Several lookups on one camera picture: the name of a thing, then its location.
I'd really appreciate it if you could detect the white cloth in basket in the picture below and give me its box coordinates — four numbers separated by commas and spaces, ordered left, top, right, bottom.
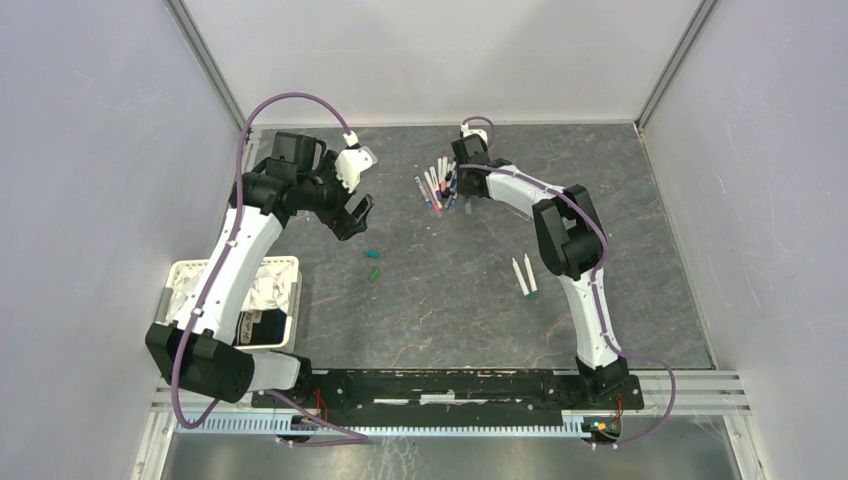
164, 256, 300, 321

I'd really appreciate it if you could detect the green capped white pen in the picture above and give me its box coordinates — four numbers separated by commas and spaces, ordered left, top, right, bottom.
524, 254, 538, 294

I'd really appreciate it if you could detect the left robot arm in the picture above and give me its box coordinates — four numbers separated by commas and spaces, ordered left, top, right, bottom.
145, 131, 377, 408

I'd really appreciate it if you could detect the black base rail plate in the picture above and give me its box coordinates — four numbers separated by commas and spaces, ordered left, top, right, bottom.
286, 369, 645, 427

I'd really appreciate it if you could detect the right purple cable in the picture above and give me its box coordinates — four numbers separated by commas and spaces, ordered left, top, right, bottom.
458, 116, 678, 450

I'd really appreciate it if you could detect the aluminium frame rail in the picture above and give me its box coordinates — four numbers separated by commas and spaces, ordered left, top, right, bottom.
634, 0, 720, 133
163, 0, 246, 129

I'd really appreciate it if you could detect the black capped pen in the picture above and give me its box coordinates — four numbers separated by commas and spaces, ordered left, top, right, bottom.
445, 160, 456, 192

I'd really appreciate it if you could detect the purple cable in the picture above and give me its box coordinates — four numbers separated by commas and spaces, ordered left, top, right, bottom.
170, 91, 372, 448
458, 116, 678, 450

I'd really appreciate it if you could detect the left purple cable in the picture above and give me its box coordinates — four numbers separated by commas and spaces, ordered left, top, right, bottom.
170, 91, 372, 448

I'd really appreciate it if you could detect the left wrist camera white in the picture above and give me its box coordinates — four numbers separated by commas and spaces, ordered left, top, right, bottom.
335, 130, 378, 194

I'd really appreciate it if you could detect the blue transparent pen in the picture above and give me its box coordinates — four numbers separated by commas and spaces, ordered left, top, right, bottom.
443, 176, 457, 209

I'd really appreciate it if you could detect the aluminium frame rail right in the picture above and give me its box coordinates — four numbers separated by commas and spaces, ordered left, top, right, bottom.
634, 0, 720, 133

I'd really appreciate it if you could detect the white plastic basket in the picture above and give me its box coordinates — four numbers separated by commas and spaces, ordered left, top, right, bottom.
154, 256, 302, 353

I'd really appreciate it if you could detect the white slotted cable duct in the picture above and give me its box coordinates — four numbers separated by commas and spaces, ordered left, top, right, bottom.
188, 411, 616, 440

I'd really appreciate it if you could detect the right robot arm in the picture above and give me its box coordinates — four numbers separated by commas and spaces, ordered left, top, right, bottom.
451, 134, 629, 408

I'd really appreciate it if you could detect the teal capped white pen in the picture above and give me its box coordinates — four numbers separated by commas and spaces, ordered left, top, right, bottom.
512, 258, 532, 298

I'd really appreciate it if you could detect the aluminium frame rail left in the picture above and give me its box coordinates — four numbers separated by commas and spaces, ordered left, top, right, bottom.
163, 0, 246, 129

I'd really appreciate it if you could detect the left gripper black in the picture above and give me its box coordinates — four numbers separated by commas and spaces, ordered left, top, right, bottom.
297, 151, 374, 240

